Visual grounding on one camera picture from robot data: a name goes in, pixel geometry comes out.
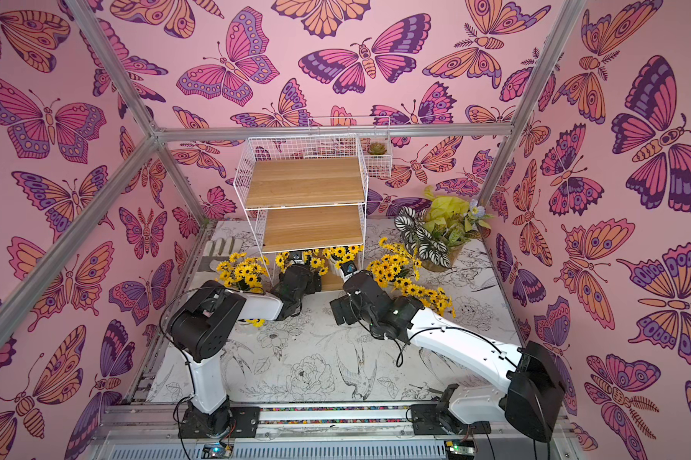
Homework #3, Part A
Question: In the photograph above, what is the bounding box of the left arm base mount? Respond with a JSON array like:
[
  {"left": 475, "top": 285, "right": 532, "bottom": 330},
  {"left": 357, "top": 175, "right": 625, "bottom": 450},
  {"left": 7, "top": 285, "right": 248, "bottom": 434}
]
[{"left": 179, "top": 404, "right": 261, "bottom": 440}]

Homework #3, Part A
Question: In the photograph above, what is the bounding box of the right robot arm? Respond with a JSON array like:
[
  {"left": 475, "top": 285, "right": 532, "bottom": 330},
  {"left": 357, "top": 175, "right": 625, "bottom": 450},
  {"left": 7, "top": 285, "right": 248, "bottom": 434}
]
[{"left": 330, "top": 270, "right": 567, "bottom": 443}]

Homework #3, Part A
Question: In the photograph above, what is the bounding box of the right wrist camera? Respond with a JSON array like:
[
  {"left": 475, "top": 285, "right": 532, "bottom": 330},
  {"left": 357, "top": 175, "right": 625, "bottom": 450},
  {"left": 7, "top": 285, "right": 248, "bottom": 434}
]
[{"left": 340, "top": 261, "right": 359, "bottom": 281}]

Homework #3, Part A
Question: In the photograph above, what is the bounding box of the small succulent in wire basket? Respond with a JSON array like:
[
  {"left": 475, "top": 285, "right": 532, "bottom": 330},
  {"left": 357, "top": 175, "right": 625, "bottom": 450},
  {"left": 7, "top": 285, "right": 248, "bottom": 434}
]
[{"left": 366, "top": 142, "right": 389, "bottom": 156}]

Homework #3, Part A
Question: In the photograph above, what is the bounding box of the sunflower pot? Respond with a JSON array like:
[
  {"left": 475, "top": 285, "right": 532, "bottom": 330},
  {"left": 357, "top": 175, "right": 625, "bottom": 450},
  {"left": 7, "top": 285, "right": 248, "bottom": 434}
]
[
  {"left": 215, "top": 252, "right": 268, "bottom": 294},
  {"left": 366, "top": 237, "right": 422, "bottom": 289},
  {"left": 391, "top": 277, "right": 455, "bottom": 316},
  {"left": 322, "top": 245, "right": 364, "bottom": 270},
  {"left": 276, "top": 249, "right": 328, "bottom": 276}
]

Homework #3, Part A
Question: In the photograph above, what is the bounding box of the white wire wooden shelf rack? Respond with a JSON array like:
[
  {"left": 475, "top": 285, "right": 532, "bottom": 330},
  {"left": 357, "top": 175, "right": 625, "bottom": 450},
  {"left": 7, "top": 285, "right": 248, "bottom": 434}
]
[{"left": 233, "top": 133, "right": 392, "bottom": 278}]

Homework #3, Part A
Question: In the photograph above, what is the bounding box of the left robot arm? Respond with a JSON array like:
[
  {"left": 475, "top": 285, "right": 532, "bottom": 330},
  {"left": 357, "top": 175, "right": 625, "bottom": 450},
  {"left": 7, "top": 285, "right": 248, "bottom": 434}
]
[{"left": 167, "top": 264, "right": 322, "bottom": 416}]

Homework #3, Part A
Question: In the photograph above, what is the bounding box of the grey white gardening glove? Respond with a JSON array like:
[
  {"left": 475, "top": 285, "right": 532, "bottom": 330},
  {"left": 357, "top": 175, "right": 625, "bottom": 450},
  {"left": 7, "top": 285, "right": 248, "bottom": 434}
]
[{"left": 198, "top": 237, "right": 243, "bottom": 272}]

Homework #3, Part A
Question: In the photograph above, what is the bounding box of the green striped leafy potted plant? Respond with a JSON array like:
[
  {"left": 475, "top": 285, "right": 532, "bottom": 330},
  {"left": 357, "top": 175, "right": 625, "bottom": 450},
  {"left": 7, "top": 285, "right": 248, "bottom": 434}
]
[{"left": 394, "top": 186, "right": 493, "bottom": 272}]

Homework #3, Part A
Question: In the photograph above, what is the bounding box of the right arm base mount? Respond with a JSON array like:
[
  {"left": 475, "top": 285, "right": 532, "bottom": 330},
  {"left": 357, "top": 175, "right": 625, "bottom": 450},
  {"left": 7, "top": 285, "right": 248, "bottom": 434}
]
[{"left": 405, "top": 383, "right": 492, "bottom": 436}]

